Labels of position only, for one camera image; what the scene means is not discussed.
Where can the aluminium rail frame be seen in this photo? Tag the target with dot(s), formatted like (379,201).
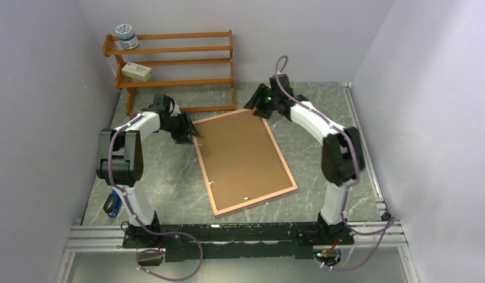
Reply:
(174,182)

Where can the wooden three-tier shelf rack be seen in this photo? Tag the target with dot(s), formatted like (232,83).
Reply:
(178,60)

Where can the blue black stapler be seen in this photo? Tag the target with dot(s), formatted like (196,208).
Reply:
(113,204)

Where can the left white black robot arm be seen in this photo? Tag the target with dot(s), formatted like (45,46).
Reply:
(120,159)

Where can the small white carton box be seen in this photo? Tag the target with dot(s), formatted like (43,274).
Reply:
(137,71)

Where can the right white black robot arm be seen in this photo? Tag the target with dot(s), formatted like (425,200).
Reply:
(342,156)

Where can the white blue-lidded jar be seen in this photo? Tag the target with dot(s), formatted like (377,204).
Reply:
(127,36)

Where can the brown cardboard backing board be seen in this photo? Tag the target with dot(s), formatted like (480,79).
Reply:
(242,160)

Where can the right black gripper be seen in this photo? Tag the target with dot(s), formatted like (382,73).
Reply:
(254,102)

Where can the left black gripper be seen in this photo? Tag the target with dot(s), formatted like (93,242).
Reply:
(186,127)

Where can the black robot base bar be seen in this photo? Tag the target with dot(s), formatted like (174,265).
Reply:
(299,240)

